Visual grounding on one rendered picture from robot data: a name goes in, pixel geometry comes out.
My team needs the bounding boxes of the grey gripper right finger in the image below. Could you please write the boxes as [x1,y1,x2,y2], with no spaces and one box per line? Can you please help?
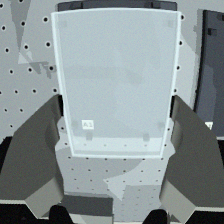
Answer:
[159,95,224,224]

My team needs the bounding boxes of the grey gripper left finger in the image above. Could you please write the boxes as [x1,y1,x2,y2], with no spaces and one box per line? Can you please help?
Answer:
[0,94,64,224]

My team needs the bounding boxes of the white control panel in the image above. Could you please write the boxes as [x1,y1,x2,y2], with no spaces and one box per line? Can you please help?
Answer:
[58,195,114,224]

